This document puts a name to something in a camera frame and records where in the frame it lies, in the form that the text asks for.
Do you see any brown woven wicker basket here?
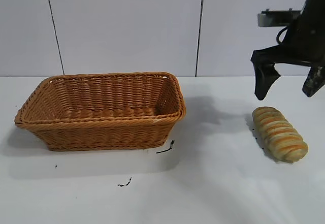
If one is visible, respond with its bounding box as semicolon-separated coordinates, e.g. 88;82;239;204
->
14;71;187;151

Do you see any black camera cable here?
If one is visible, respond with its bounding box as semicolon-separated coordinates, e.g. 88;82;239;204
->
276;25;291;44

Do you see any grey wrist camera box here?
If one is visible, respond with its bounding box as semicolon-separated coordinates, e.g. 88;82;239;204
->
257;9;303;28

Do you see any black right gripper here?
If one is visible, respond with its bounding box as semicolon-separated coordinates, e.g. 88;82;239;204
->
250;0;325;101

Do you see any long striped bread loaf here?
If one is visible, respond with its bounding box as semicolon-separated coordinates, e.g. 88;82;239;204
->
251;106;309;163

